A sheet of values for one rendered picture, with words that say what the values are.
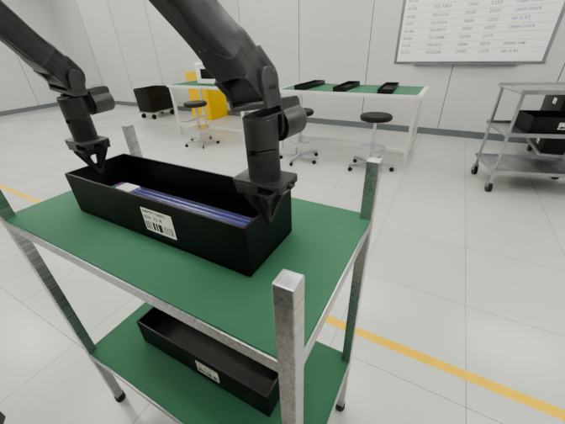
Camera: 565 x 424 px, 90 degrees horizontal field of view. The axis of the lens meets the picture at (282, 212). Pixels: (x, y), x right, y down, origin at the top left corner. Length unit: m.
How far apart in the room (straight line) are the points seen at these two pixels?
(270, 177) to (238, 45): 0.20
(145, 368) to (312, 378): 0.59
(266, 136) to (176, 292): 0.32
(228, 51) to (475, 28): 4.73
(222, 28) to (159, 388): 1.07
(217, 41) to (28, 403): 1.74
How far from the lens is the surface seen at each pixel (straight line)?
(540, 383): 1.86
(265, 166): 0.48
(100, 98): 0.93
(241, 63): 0.43
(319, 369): 1.14
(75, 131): 0.91
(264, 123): 0.46
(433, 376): 1.65
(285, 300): 0.34
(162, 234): 0.68
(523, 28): 5.09
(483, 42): 5.05
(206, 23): 0.41
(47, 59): 0.85
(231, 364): 1.15
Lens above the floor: 1.33
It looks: 31 degrees down
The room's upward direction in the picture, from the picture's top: 2 degrees counter-clockwise
